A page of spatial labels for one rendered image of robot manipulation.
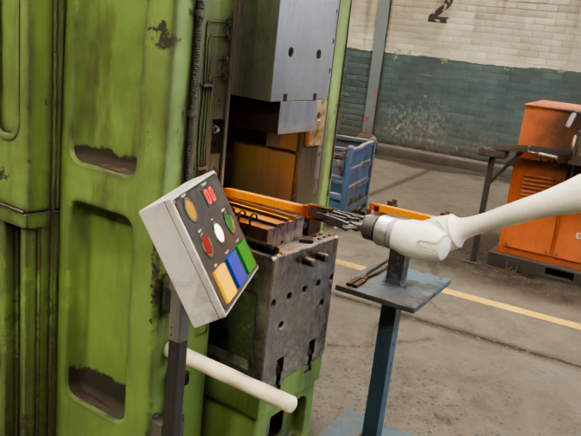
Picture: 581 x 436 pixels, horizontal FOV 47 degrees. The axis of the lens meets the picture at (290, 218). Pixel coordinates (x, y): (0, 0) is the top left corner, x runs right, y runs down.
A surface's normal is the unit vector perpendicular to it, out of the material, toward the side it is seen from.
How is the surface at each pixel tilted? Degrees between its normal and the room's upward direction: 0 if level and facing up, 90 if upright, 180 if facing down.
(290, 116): 90
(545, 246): 90
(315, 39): 90
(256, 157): 90
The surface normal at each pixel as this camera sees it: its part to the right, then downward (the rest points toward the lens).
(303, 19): 0.82, 0.23
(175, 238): -0.16, 0.24
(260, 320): -0.56, 0.16
